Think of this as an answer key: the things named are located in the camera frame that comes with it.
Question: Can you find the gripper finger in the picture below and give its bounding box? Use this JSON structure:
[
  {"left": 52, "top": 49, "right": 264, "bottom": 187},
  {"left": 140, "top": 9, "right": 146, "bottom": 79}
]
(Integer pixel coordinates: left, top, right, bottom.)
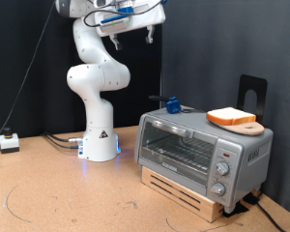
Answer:
[
  {"left": 109, "top": 33, "right": 124, "bottom": 51},
  {"left": 145, "top": 24, "right": 156, "bottom": 45}
]

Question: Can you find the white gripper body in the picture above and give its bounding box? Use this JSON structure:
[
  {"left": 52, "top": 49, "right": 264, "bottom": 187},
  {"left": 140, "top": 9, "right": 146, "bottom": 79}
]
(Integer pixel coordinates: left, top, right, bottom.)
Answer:
[{"left": 95, "top": 2, "right": 167, "bottom": 38}]

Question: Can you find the white bread slice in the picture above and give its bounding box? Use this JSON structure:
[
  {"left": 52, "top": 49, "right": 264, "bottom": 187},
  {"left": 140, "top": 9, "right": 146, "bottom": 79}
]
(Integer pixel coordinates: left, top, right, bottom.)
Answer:
[{"left": 206, "top": 106, "right": 257, "bottom": 127}]

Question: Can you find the silver oven knob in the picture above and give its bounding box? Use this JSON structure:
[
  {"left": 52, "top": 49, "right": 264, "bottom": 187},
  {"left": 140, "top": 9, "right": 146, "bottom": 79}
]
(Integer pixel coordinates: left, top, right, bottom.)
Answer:
[
  {"left": 210, "top": 182, "right": 227, "bottom": 197},
  {"left": 215, "top": 160, "right": 231, "bottom": 177}
]

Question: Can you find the silver toaster oven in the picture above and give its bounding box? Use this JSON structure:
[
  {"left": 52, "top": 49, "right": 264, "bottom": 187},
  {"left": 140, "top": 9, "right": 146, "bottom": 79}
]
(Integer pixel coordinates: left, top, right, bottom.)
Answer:
[{"left": 133, "top": 105, "right": 275, "bottom": 215}]

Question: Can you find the black metal bookend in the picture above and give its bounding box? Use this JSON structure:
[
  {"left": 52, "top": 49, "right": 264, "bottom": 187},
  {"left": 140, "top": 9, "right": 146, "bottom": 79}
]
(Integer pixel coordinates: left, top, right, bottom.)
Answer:
[{"left": 236, "top": 74, "right": 269, "bottom": 125}]

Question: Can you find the round wooden cutting board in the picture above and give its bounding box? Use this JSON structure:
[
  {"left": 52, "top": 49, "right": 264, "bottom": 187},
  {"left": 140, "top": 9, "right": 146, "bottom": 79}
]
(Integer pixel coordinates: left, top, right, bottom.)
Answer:
[{"left": 216, "top": 120, "right": 266, "bottom": 137}]

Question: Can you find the emergency stop button box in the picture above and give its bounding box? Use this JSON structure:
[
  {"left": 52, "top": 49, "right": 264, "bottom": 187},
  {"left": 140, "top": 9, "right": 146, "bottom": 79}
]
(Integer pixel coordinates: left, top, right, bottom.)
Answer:
[{"left": 0, "top": 127, "right": 20, "bottom": 155}]

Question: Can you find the wooden slatted base block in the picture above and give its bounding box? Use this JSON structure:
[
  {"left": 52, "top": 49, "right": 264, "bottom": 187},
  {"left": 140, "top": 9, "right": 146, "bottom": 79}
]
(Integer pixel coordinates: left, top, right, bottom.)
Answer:
[{"left": 140, "top": 165, "right": 225, "bottom": 224}]

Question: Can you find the black foam pad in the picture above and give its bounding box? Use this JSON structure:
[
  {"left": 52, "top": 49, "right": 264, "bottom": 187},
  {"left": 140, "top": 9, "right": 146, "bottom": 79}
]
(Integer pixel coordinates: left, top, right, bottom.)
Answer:
[
  {"left": 221, "top": 201, "right": 250, "bottom": 218},
  {"left": 243, "top": 192, "right": 261, "bottom": 206}
]

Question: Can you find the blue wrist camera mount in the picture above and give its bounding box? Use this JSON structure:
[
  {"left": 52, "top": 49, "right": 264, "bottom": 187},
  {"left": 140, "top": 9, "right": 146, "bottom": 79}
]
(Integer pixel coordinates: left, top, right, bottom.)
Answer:
[{"left": 100, "top": 5, "right": 135, "bottom": 25}]

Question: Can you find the long hanging black cable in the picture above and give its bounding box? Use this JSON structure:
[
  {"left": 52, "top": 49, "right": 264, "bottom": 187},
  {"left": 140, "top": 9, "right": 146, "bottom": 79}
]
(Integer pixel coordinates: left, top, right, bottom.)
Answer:
[{"left": 0, "top": 0, "right": 57, "bottom": 151}]

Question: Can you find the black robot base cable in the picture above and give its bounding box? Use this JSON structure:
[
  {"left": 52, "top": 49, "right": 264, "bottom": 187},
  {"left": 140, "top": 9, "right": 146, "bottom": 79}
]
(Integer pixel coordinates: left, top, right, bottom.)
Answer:
[
  {"left": 43, "top": 130, "right": 84, "bottom": 143},
  {"left": 43, "top": 134, "right": 81, "bottom": 150}
]

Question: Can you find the wire oven rack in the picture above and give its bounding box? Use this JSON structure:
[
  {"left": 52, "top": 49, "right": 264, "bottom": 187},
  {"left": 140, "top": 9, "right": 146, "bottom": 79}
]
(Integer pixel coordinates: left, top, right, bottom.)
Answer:
[{"left": 144, "top": 134, "right": 216, "bottom": 174}]

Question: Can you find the black oven power cable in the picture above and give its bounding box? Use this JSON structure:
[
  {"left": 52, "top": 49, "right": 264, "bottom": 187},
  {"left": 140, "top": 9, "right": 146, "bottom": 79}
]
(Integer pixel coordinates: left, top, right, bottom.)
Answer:
[{"left": 255, "top": 201, "right": 288, "bottom": 232}]

